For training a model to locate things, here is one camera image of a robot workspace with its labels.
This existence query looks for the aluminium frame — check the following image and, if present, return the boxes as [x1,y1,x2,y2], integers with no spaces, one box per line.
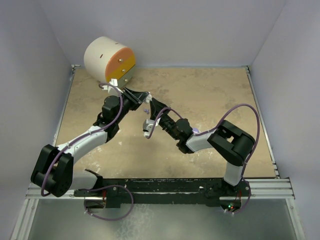
[12,66,306,240]

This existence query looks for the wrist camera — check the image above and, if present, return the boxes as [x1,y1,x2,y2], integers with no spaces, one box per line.
[103,78,118,93]
[142,119,155,138]

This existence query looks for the white earbud charging case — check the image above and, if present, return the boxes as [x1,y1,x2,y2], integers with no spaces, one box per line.
[145,94,152,104]

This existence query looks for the round mini drawer cabinet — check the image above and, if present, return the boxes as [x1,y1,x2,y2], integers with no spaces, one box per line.
[83,36,136,89]

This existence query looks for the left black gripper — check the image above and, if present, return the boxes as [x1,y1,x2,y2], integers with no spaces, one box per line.
[114,87,149,124]

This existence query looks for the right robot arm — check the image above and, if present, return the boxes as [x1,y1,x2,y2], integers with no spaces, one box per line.
[143,98,260,196]

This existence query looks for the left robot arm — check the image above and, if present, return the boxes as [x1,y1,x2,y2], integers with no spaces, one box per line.
[30,87,152,197]

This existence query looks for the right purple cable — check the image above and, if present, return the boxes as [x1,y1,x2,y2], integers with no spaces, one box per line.
[145,103,261,215]

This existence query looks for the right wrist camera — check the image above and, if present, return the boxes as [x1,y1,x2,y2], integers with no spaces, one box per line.
[142,119,155,138]

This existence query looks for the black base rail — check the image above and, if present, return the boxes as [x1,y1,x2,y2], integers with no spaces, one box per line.
[74,174,251,212]

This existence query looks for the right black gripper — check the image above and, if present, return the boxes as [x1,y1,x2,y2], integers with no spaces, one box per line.
[149,98,179,141]

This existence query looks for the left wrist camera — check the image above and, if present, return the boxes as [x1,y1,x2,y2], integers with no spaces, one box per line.
[103,78,118,93]

